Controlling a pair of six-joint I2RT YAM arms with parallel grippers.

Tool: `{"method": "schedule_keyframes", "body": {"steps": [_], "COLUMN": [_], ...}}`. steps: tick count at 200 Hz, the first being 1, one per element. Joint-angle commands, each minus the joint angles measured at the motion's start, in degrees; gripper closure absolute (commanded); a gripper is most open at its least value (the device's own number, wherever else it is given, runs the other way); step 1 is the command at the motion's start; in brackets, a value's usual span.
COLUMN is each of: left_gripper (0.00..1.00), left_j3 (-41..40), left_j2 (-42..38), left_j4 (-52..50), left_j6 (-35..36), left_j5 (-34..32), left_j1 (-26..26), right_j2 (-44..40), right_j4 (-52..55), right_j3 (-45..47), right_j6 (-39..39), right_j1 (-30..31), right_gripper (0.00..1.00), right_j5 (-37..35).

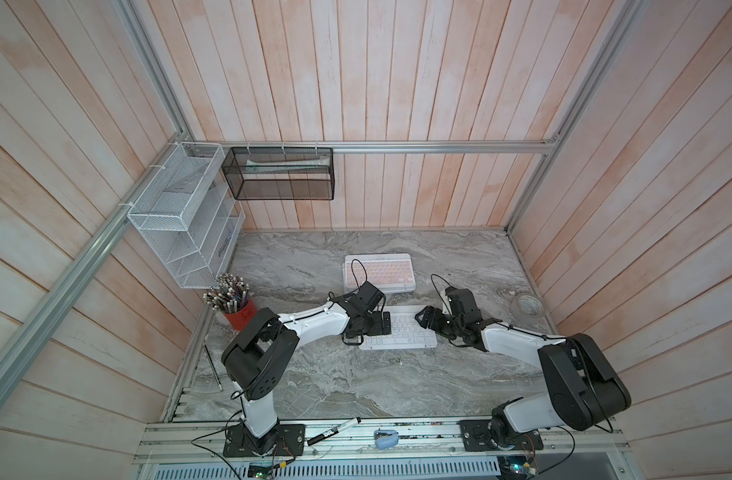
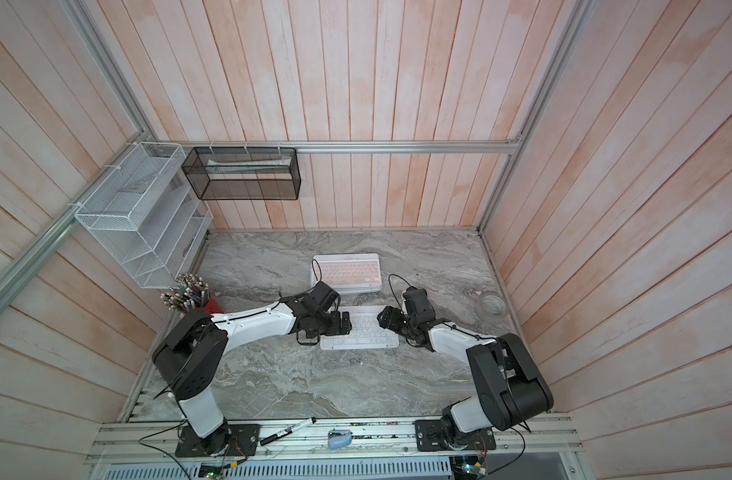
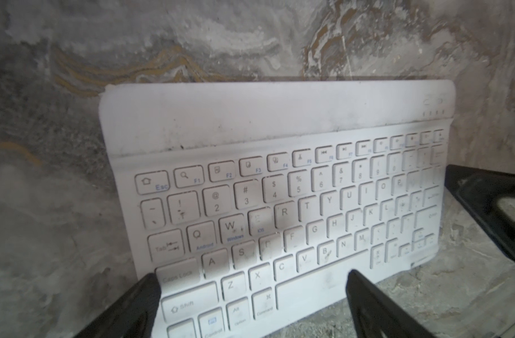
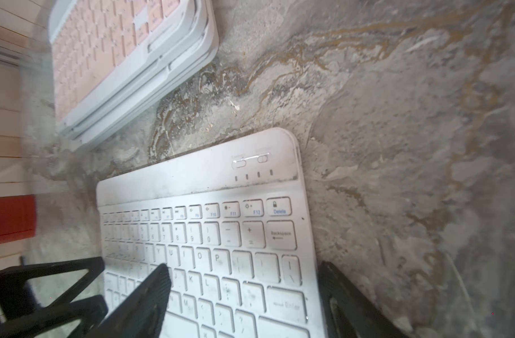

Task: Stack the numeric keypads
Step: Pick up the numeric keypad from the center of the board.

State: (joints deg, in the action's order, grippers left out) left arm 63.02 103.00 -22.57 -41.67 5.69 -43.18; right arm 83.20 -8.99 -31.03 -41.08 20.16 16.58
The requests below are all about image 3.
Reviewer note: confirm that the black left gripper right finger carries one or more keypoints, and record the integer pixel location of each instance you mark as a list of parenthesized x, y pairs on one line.
[(375, 314)]

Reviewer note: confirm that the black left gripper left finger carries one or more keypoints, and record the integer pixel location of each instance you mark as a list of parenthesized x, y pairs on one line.
[(132, 315)]

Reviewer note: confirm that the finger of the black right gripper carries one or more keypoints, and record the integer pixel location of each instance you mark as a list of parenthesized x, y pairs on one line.
[(479, 191)]

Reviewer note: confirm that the white key keyboard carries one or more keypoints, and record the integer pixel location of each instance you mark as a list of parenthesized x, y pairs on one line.
[(251, 202)]

